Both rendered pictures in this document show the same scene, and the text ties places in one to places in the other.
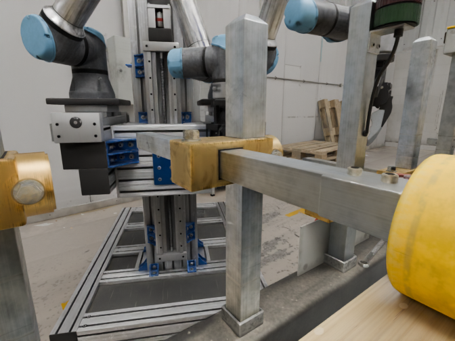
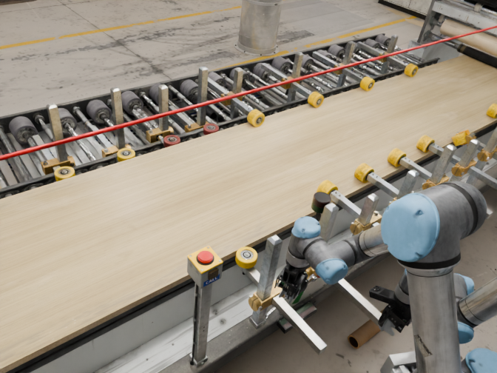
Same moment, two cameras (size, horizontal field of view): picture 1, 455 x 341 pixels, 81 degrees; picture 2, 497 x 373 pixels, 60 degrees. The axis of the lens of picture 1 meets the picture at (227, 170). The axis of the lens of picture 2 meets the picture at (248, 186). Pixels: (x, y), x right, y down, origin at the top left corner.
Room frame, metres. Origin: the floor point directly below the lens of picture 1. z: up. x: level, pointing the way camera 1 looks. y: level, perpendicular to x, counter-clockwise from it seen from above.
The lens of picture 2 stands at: (1.53, -0.65, 2.10)
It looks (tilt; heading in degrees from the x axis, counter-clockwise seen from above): 39 degrees down; 173
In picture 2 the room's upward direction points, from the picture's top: 8 degrees clockwise
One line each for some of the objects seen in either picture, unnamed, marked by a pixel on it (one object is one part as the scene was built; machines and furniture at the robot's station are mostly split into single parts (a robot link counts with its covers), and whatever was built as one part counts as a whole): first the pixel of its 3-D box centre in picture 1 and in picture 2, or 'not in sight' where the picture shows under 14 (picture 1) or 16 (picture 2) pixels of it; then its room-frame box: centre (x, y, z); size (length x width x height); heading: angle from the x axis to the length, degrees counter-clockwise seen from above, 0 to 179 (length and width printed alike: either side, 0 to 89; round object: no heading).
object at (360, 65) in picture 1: (351, 149); (317, 253); (0.48, -0.22, 0.93); 0.03 x 0.03 x 0.48; 36
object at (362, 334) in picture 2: not in sight; (370, 328); (0.21, 0.32, 0.04); 0.30 x 0.08 x 0.08; 126
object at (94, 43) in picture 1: (86, 49); not in sight; (0.99, 0.49, 1.21); 0.13 x 0.12 x 0.14; 164
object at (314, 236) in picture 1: (339, 233); (306, 291); (0.51, -0.23, 0.75); 0.26 x 0.01 x 0.10; 126
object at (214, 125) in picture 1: (225, 123); (401, 308); (0.73, 0.01, 0.97); 0.09 x 0.08 x 0.12; 36
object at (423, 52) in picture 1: (408, 147); (265, 286); (0.62, -0.43, 0.91); 0.03 x 0.03 x 0.48; 36
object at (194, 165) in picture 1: (230, 157); (365, 223); (0.32, 0.00, 0.95); 0.13 x 0.06 x 0.05; 126
